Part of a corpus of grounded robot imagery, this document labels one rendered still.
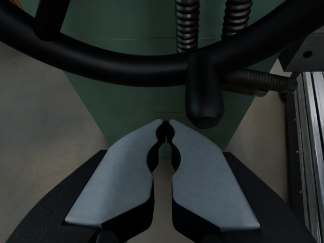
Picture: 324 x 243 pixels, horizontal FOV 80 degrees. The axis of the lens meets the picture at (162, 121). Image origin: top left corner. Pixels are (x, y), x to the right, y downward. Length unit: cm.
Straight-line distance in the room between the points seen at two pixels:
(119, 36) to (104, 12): 4
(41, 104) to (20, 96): 15
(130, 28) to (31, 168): 82
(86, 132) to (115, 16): 72
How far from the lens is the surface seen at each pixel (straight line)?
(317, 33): 39
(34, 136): 112
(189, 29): 21
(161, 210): 81
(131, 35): 38
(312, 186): 76
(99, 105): 55
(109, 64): 17
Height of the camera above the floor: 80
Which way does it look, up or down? 58 degrees down
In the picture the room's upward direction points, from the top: 5 degrees counter-clockwise
